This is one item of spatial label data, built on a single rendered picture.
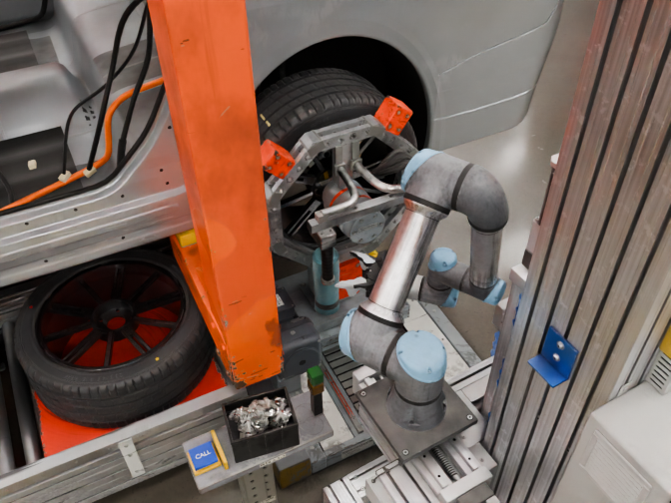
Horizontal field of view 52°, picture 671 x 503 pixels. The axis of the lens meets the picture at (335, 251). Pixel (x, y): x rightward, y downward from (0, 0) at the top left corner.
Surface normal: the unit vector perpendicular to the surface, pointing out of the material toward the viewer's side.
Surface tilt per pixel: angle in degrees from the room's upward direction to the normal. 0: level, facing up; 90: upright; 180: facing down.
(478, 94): 90
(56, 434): 0
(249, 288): 90
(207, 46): 90
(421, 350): 7
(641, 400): 0
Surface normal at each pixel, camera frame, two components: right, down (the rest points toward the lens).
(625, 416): -0.01, -0.72
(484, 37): 0.44, 0.62
